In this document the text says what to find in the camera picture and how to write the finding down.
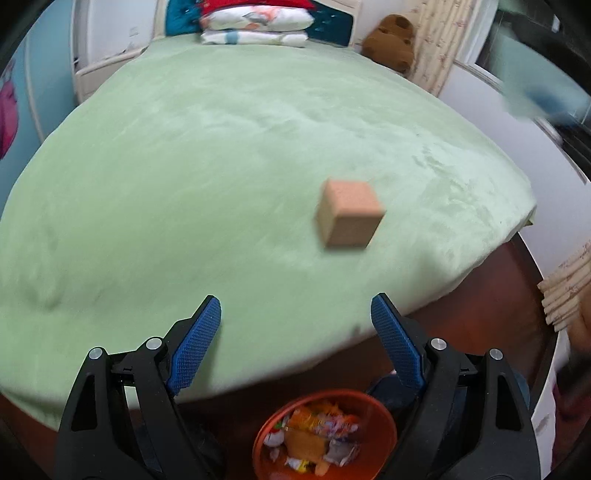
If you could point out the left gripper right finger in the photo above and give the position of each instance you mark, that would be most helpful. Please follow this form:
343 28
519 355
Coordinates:
462 416

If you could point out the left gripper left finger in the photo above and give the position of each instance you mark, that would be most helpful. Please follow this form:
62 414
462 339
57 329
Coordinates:
121 421

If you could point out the wooden cube block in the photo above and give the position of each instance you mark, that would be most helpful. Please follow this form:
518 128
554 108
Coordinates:
348 214

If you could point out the orange snack pouch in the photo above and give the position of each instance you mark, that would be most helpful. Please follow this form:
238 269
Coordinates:
305 434

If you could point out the orange trash basin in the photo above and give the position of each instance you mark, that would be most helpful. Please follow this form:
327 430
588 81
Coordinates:
332 434

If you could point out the green bed blanket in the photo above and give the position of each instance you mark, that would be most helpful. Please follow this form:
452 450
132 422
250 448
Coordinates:
197 170

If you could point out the blue cartoon wardrobe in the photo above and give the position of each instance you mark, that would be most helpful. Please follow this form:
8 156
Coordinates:
37 91

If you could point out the white bedside table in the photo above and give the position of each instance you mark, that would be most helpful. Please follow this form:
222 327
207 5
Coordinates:
88 80

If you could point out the window with grille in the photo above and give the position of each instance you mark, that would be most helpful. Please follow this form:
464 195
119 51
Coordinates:
547 44

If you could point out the brown plush bear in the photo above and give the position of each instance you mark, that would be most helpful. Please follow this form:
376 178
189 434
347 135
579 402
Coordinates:
391 44

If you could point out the folded white quilt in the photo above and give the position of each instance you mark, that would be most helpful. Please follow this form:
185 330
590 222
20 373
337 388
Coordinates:
295 39

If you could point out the cream floral curtain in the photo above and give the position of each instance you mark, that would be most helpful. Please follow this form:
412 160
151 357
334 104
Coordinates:
440 30

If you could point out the white printed pillow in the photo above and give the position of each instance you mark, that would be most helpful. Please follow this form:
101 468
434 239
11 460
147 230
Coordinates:
258 18

